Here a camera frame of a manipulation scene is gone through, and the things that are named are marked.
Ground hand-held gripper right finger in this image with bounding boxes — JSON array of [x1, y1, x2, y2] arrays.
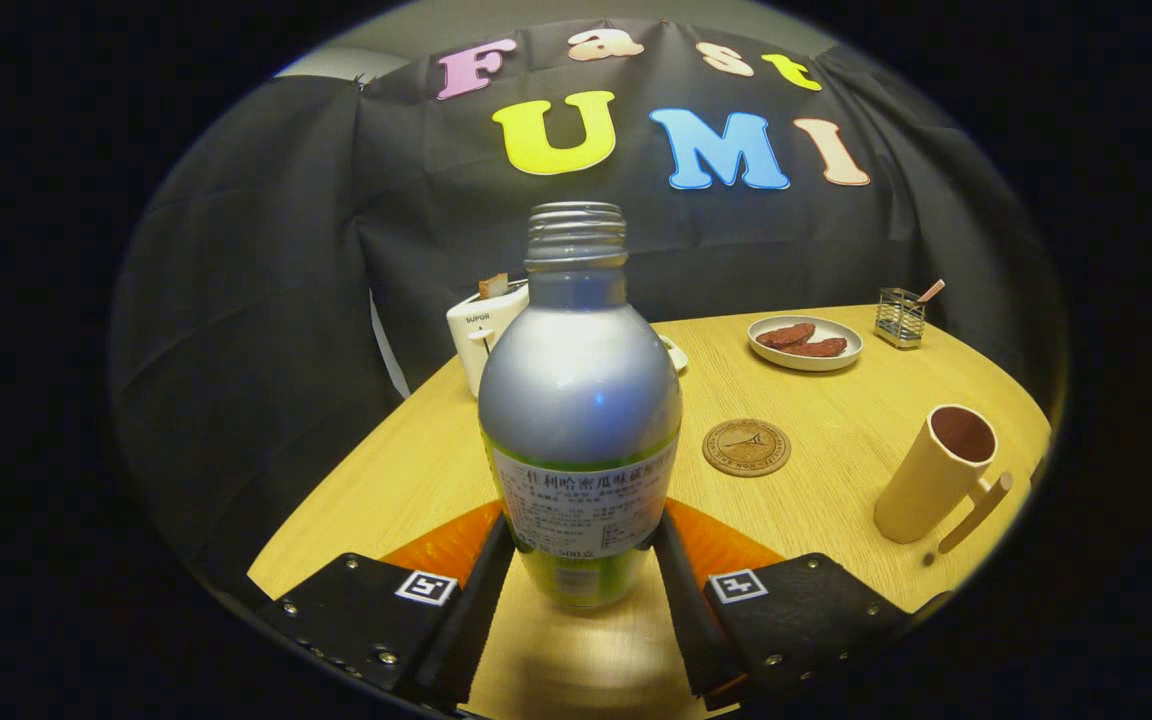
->
[[652, 497, 922, 713]]

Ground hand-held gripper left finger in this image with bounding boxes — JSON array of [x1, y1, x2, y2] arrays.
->
[[254, 498, 517, 713]]

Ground round brown coaster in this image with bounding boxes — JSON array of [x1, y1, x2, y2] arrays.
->
[[702, 418, 793, 478]]

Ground silver green juice bottle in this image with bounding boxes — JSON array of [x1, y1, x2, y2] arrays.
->
[[477, 201, 683, 609]]

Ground beige cup with wooden handle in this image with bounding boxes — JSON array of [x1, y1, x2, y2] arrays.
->
[[873, 404, 1015, 556]]

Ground wooden table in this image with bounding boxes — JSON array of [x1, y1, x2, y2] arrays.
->
[[248, 305, 1052, 720]]

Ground white toaster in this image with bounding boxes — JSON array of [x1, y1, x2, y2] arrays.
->
[[446, 280, 531, 399]]

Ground white round plate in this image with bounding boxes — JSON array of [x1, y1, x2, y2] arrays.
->
[[747, 315, 864, 373]]

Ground metal wire holder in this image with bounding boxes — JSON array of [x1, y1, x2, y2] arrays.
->
[[874, 288, 927, 350]]

